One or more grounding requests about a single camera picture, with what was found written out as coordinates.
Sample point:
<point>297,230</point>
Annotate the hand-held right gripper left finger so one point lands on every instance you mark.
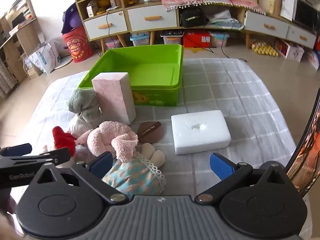
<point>101,162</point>

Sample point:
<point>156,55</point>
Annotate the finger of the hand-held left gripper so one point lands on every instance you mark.
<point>17,150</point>
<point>50,156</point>

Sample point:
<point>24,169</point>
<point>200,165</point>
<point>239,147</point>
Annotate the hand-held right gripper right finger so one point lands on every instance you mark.
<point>221,166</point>

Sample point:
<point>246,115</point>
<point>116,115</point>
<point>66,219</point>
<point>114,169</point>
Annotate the red plush toy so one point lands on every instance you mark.
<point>63,138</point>

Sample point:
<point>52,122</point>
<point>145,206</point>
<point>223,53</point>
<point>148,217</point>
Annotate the pink plush toy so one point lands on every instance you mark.
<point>105,135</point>

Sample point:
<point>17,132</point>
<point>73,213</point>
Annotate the beige doll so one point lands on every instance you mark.
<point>135,175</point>

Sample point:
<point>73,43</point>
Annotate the brown powder puff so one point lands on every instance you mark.
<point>150,132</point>

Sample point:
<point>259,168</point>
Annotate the grey-green plush toy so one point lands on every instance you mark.
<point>82,102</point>

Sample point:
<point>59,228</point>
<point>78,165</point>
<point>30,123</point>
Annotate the pink white foam block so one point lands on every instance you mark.
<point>112,97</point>

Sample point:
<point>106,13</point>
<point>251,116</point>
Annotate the green plastic storage box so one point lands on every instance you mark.
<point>140,75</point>

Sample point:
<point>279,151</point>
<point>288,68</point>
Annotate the person's left hand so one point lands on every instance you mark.
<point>6,206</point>

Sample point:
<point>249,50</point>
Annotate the glossy dark round object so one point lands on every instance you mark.
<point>307,160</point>

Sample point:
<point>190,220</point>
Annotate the white paper bag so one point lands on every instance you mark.
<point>45,57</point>

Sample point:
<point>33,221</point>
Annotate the wooden desk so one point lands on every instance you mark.
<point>17,35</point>

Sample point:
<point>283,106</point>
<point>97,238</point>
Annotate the clear bin with pink contents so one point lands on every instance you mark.
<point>113,44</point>

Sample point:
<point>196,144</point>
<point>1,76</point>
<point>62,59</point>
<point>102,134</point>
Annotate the pack of yellow bottles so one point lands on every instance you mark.
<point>263,48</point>

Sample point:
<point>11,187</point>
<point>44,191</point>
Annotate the clear bin with blue lid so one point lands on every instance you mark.
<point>140,40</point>

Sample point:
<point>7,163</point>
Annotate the red cardboard box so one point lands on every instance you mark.
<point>197,40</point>

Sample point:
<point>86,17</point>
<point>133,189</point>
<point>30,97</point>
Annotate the white printed box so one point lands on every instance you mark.
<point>291,51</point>

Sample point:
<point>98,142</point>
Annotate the clear storage bin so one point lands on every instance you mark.
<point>172,39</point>

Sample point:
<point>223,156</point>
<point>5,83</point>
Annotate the purple plush toy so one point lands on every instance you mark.
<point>71,17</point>

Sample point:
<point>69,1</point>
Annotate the low wooden cabinet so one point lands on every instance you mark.
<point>275,26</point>

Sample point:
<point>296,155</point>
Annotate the black bag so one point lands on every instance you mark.
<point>192,17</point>

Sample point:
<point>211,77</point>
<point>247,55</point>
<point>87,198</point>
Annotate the pink tasselled cloth cover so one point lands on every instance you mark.
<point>212,0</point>

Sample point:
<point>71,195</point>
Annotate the black microwave oven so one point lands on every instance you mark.
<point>307,13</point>

